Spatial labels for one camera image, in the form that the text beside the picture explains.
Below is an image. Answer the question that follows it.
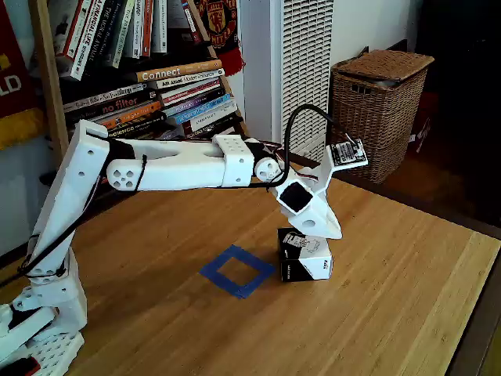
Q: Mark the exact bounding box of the white Financial Life book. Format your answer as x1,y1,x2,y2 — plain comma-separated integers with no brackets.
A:
70,0,106,82

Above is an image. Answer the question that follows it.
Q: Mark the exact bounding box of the white and green book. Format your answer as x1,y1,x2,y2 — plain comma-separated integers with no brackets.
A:
110,0,137,70

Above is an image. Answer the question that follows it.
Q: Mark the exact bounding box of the blue book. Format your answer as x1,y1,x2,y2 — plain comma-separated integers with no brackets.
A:
171,92,232,125

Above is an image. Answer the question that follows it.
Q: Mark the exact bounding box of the red bag with white print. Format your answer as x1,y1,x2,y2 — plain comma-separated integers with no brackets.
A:
409,92,438,154

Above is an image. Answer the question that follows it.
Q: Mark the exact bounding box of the camera board on white mount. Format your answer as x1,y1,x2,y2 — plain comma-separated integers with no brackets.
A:
308,137,369,193

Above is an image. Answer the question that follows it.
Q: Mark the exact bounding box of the grey purple book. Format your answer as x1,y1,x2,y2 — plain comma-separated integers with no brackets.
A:
156,127,185,141

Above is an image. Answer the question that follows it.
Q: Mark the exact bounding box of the blue tape square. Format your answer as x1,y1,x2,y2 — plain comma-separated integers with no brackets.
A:
198,244,277,300

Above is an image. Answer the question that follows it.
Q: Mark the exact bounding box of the black and white box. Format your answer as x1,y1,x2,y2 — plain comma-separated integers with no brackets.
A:
277,226,334,284

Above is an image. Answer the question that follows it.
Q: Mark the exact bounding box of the wide white book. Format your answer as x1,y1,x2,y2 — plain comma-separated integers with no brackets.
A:
151,0,169,54

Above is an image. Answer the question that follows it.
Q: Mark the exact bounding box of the red and black clamp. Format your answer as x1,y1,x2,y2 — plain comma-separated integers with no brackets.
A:
0,356,42,376

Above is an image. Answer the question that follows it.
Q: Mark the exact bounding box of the wooden shelf frame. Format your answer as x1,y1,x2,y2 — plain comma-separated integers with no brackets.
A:
29,0,251,161

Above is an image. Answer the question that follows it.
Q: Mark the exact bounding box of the white book with red stripe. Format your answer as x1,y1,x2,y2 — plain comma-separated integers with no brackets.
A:
158,77,222,101

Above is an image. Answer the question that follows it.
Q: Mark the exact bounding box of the red football scarf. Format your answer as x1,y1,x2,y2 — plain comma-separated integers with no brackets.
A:
193,0,246,78

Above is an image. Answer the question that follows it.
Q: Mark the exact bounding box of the black Rocket Science book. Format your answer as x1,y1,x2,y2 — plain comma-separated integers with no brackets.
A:
107,119,170,140

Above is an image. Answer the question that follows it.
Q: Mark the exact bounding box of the white perforated base plate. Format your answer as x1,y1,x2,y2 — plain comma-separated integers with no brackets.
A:
23,331,85,376

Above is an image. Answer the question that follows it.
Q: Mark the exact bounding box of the black no filter book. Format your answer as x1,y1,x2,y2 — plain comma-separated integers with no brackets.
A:
64,89,158,123

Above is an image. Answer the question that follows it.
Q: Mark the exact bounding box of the black Moral Animal book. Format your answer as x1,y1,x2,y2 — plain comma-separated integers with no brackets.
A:
84,0,118,78

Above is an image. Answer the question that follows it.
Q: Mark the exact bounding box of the dark purple book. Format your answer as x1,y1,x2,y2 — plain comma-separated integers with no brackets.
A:
160,86,227,117

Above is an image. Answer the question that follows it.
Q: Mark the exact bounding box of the white book with red spine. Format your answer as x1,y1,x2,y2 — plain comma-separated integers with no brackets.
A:
54,0,93,66

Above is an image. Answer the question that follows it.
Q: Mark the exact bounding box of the white book script title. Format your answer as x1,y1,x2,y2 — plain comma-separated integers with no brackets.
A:
62,82,146,114

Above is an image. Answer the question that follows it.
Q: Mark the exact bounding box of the white louvered heater panel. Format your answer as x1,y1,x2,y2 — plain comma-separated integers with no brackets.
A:
269,0,335,165

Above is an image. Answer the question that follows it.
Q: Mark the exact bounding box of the slim white book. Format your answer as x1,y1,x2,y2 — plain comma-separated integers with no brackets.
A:
132,0,144,60

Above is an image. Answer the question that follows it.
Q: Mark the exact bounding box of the black cable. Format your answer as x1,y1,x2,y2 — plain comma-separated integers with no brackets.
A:
0,103,336,289

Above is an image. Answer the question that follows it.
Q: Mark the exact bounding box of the brown wicker basket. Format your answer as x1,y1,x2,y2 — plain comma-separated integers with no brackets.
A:
326,49,435,185

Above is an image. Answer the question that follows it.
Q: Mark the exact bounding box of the red and yellow banner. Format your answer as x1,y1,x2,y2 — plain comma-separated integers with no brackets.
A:
0,3,46,152

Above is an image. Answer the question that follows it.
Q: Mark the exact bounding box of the slim orange book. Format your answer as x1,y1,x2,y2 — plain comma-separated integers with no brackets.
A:
140,0,155,58

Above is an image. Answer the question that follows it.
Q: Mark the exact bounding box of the red and white book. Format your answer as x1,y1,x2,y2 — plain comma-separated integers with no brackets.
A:
181,0,204,45

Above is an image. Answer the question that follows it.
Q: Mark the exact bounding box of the tan Connect book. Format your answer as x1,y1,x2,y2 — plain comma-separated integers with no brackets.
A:
135,59,223,84

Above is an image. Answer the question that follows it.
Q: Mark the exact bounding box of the white Modern Romance book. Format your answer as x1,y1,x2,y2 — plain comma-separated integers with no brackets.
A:
150,68,226,90

